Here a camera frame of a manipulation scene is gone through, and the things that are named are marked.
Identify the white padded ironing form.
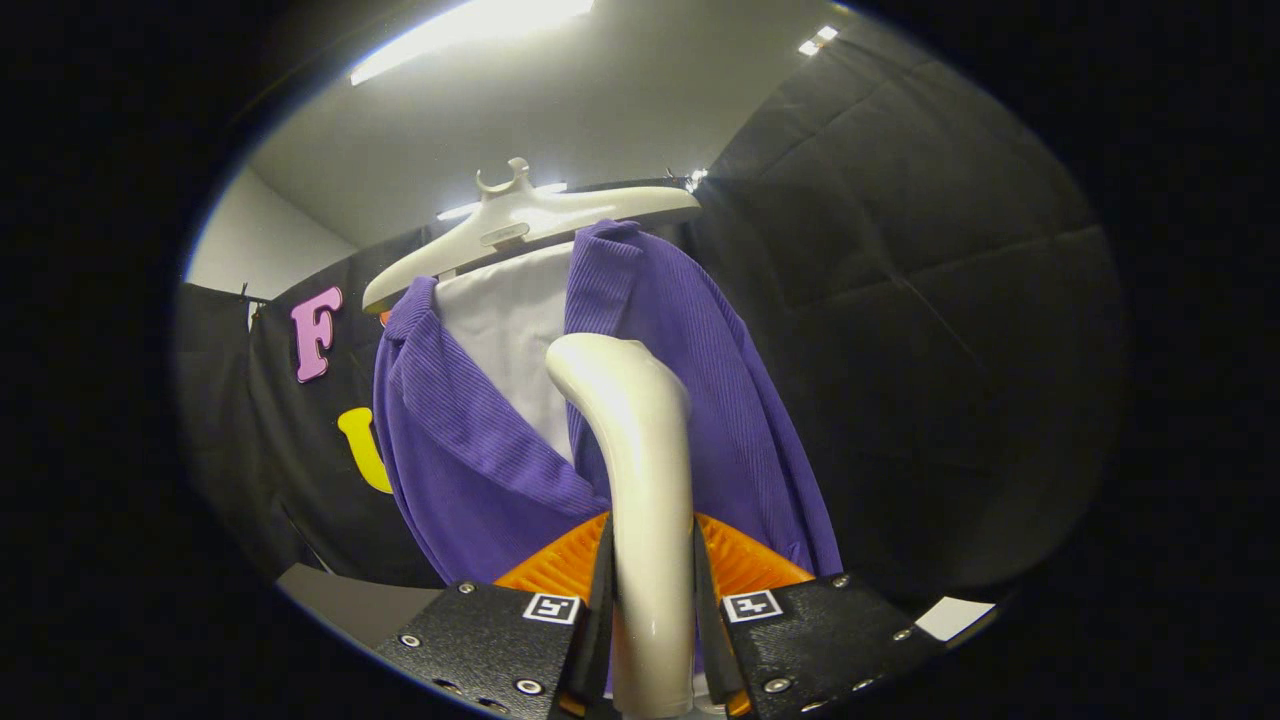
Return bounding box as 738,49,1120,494
435,243,576,466

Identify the grey cabinet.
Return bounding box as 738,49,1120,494
278,563,446,651

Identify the white plastic hanger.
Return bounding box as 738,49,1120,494
362,157,703,314

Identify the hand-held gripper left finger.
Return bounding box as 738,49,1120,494
375,512,616,719

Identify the large ceiling light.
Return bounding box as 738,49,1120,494
350,0,596,86

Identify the white paper sheet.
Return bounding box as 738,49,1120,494
915,597,998,641

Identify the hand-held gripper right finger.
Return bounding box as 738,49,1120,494
693,512,946,716

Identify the white garment steamer head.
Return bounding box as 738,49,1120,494
546,332,698,719

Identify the purple corduroy jacket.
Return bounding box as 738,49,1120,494
372,220,844,586

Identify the black backdrop cloth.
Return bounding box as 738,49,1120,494
680,35,1131,601
247,225,446,591
175,282,301,581

